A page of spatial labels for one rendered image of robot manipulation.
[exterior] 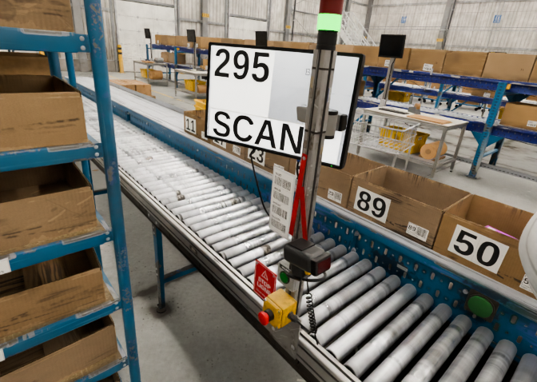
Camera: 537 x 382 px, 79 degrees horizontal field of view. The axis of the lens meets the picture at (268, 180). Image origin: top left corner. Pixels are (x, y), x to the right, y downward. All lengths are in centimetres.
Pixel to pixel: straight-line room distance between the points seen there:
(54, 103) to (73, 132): 6
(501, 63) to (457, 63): 58
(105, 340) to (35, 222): 40
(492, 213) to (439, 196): 21
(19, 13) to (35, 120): 18
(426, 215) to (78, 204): 113
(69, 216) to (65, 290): 18
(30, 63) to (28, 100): 102
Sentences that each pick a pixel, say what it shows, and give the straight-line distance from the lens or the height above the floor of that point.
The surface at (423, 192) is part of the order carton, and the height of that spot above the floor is 98.
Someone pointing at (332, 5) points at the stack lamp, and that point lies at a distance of 77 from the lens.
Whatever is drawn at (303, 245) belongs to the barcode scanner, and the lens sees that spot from 84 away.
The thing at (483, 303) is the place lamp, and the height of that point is 83.
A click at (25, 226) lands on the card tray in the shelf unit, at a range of 81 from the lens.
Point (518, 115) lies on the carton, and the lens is 561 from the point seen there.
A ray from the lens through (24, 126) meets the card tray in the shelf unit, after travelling 74.
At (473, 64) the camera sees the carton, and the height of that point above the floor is 155.
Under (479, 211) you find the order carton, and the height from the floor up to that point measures 99.
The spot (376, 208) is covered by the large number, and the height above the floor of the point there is 95.
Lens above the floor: 154
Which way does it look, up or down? 22 degrees down
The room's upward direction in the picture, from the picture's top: 5 degrees clockwise
